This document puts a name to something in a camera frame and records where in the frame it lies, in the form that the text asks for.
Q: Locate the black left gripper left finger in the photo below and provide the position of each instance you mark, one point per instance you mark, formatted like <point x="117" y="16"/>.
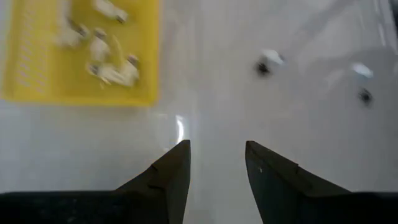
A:
<point x="168" y="193"/>

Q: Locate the yellow plastic basket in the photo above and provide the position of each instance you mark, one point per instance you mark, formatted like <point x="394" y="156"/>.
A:
<point x="143" y="93"/>

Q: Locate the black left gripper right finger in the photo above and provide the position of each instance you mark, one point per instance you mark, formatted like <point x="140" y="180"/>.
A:
<point x="273" y="193"/>

